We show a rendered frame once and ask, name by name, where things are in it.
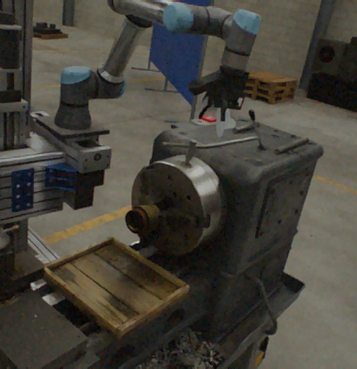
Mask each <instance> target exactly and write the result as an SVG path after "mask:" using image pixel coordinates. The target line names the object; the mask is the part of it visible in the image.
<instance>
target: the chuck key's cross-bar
mask: <svg viewBox="0 0 357 369"><path fill-rule="evenodd" d="M259 139H260V137H259V136H257V137H252V138H243V139H238V140H232V141H227V142H219V143H213V144H209V145H196V147H195V148H200V150H206V148H211V147H221V146H225V145H230V144H235V143H240V142H249V141H255V140H259ZM162 145H163V146H168V147H190V144H184V143H173V142H162Z"/></svg>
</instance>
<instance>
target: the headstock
mask: <svg viewBox="0 0 357 369"><path fill-rule="evenodd" d="M229 116H230V118H231V119H233V120H235V121H236V126H235V127H233V128H236V127H237V128H238V126H242V125H245V124H250V123H252V120H251V119H247V118H244V117H239V118H237V117H233V116H231V115H229ZM191 124H194V125H197V126H185V127H179V128H174V129H170V130H166V131H163V132H162V133H160V134H159V135H158V136H157V137H156V138H154V140H153V150H152V156H151V158H150V160H149V165H150V164H152V163H153V162H155V161H160V160H163V159H167V158H170V157H174V156H182V155H186V151H187V147H168V146H163V145H162V142H173V143H184V144H189V141H190V139H195V140H196V141H197V144H196V145H209V144H213V143H219V142H227V141H232V140H238V139H243V138H252V137H257V135H256V130H255V129H253V128H252V129H249V130H246V131H243V132H240V133H233V129H232V128H231V129H226V130H224V131H223V136H222V139H221V140H218V137H217V134H216V131H217V126H216V124H208V125H202V124H198V123H196V122H192V123H191ZM258 132H259V134H260V138H261V143H262V144H263V145H264V147H265V148H266V150H260V149H258V148H257V146H259V141H258V140H255V141H249V142H240V143H235V144H230V145H225V146H221V147H211V148H206V150H200V148H196V149H195V152H193V155H192V156H193V157H196V158H198V159H200V160H201V161H203V162H204V163H205V164H207V165H208V166H209V167H210V168H211V170H213V171H214V173H215V174H216V175H217V177H218V178H219V180H220V182H221V184H222V186H223V191H224V193H225V197H226V203H227V214H226V219H225V222H224V224H223V228H222V230H221V232H219V234H218V235H217V236H216V237H215V238H213V239H212V240H210V241H208V242H206V243H204V244H203V245H201V246H199V247H197V248H195V250H192V251H191V253H192V254H195V255H198V256H199V257H200V258H202V259H204V260H206V261H207V262H209V263H211V264H212V265H215V266H217V267H218V268H220V269H222V270H223V271H225V273H229V274H237V273H239V272H240V271H241V270H243V269H244V268H245V267H246V266H247V261H248V260H249V259H250V258H252V257H253V256H254V255H257V254H259V253H260V252H261V251H262V250H263V249H264V248H265V247H267V246H268V245H270V244H272V243H273V242H274V241H277V240H278V239H279V238H281V237H282V236H284V235H285V234H287V233H288V232H289V231H290V230H292V229H293V228H295V227H296V226H297V225H298V222H299V220H300V217H301V215H302V211H303V206H304V204H305V200H306V197H307V195H308V191H309V186H310V184H311V181H312V176H313V173H314V171H315V168H316V164H317V159H318V158H320V157H321V156H322V155H323V148H322V146H321V145H320V143H317V142H314V141H313V140H310V139H309V141H308V142H306V143H303V144H301V145H298V146H297V147H295V148H292V149H290V150H288V151H286V152H282V153H280V154H278V155H277V154H274V150H275V149H276V148H279V147H281V146H283V145H285V144H287V143H290V142H293V141H296V140H298V139H301V138H303V137H299V136H297V135H294V134H291V133H287V132H285V131H283V130H280V129H277V128H272V127H270V126H267V124H263V123H261V125H260V127H258ZM231 156H237V157H231ZM243 157H246V158H250V159H247V160H243V159H242V158H243ZM256 159H261V161H256ZM199 248H200V249H199Z"/></svg>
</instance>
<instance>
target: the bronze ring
mask: <svg viewBox="0 0 357 369"><path fill-rule="evenodd" d="M159 212H161V211H160V210H159V207H158V206H157V205H154V204H151V203H149V202H142V203H141V204H140V205H138V206H135V207H133V209H132V210H130V211H128V212H127V213H126V215H125V222H126V225H127V227H128V228H129V230H130V231H131V232H132V233H134V234H140V233H145V232H147V231H154V230H156V229H157V227H158V225H159V215H158V213H159Z"/></svg>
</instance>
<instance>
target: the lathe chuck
mask: <svg viewBox="0 0 357 369"><path fill-rule="evenodd" d="M185 160H186V159H185V158H184V157H179V156H176V157H170V158H167V159H163V160H160V161H155V162H153V163H152V164H150V165H153V166H154V170H155V172H157V176H158V179H159V181H160V184H161V186H162V191H163V193H164V195H165V196H167V198H165V199H164V200H162V201H159V202H157V203H153V204H154V205H157V206H158V207H159V210H162V211H164V210H166V209H168V208H170V207H173V205H172V202H173V203H174V204H175V205H176V207H177V208H178V209H180V210H183V211H186V212H188V213H192V214H195V215H198V216H201V217H207V214H208V215H209V217H208V226H207V227H206V229H205V227H203V229H202V227H197V229H195V230H193V231H187V230H185V229H182V227H177V228H176V229H172V227H169V226H165V227H160V229H159V231H158V232H157V234H156V235H155V236H154V237H153V239H152V240H151V242H150V243H151V244H152V245H153V246H154V247H157V249H158V250H160V251H161V252H163V253H165V254H168V255H185V254H187V253H189V252H191V251H192V250H195V248H197V247H199V246H200V245H203V244H204V243H206V242H207V241H209V240H210V239H211V238H212V237H213V236H214V235H215V234H216V232H217V230H218V226H219V223H220V219H221V203H220V198H219V195H218V191H217V188H216V185H215V183H214V182H213V181H212V180H211V178H210V177H209V175H208V174H207V173H206V171H205V170H204V168H203V167H202V166H200V165H199V164H198V163H196V162H194V161H192V160H190V161H189V164H190V167H186V166H183V165H182V164H181V163H182V162H185ZM150 165H148V166H150ZM146 167H147V166H144V167H143V168H142V170H141V171H140V172H139V173H138V174H137V176H135V178H134V182H133V185H132V190H131V206H132V209H133V207H135V206H138V205H139V201H138V199H140V198H142V196H141V193H140V191H139V188H141V187H143V185H142V182H141V179H140V177H139V174H141V173H143V172H145V171H147V170H146Z"/></svg>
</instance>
